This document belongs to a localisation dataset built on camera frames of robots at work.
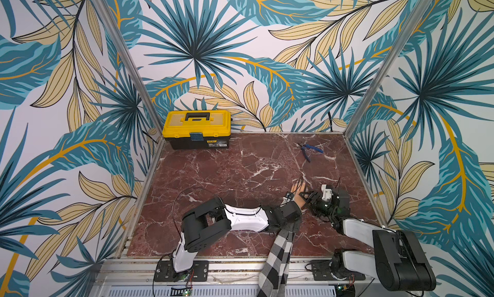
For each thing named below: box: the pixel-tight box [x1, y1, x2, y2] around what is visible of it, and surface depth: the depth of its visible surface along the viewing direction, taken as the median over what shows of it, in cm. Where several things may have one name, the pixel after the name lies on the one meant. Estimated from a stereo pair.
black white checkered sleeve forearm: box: [256, 226, 296, 297], surface depth 71 cm
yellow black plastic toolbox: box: [162, 109, 233, 150], surface depth 103 cm
